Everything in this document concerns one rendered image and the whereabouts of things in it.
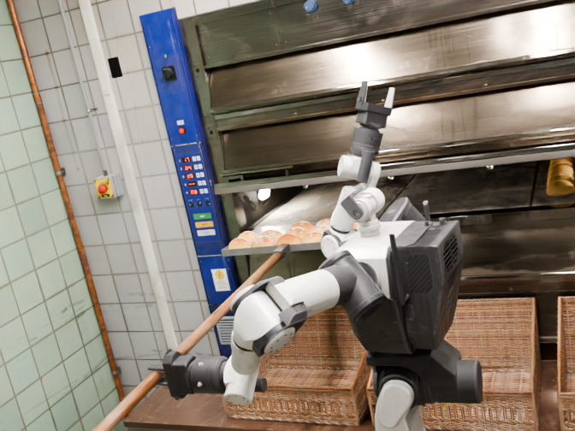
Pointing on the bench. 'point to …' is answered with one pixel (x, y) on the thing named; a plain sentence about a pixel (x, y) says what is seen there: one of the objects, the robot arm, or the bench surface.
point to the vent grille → (225, 329)
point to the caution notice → (221, 280)
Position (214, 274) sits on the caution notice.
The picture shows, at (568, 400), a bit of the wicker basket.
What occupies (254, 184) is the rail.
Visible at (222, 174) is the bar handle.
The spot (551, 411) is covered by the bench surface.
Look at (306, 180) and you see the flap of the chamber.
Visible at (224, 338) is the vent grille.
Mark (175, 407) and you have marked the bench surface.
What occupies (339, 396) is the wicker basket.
